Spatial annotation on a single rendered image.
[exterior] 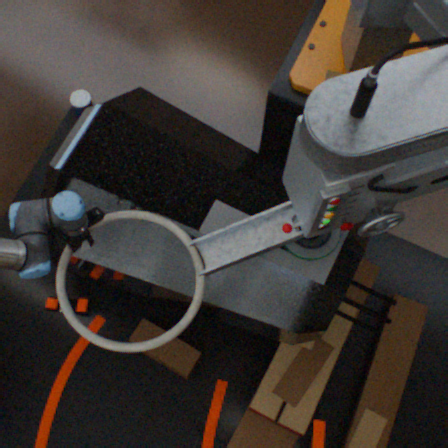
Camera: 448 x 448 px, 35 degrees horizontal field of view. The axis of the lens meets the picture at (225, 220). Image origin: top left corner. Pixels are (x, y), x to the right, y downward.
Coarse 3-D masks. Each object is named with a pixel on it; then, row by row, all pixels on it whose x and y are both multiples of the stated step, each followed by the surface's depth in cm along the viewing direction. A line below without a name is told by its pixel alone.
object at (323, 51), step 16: (336, 0) 289; (320, 16) 286; (336, 16) 286; (320, 32) 284; (336, 32) 284; (304, 48) 281; (320, 48) 281; (336, 48) 281; (304, 64) 278; (320, 64) 278; (336, 64) 279; (304, 80) 276; (320, 80) 276
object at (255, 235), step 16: (272, 208) 234; (288, 208) 236; (240, 224) 235; (256, 224) 238; (272, 224) 237; (192, 240) 237; (208, 240) 239; (224, 240) 239; (240, 240) 238; (256, 240) 237; (272, 240) 235; (288, 240) 231; (208, 256) 239; (224, 256) 238; (240, 256) 232; (208, 272) 235
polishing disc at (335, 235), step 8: (296, 216) 250; (328, 232) 249; (336, 232) 249; (296, 240) 247; (304, 240) 247; (312, 240) 247; (320, 240) 248; (328, 240) 248; (336, 240) 248; (288, 248) 247; (296, 248) 246; (304, 248) 246; (312, 248) 246; (320, 248) 247; (328, 248) 247; (304, 256) 246; (312, 256) 245; (320, 256) 246
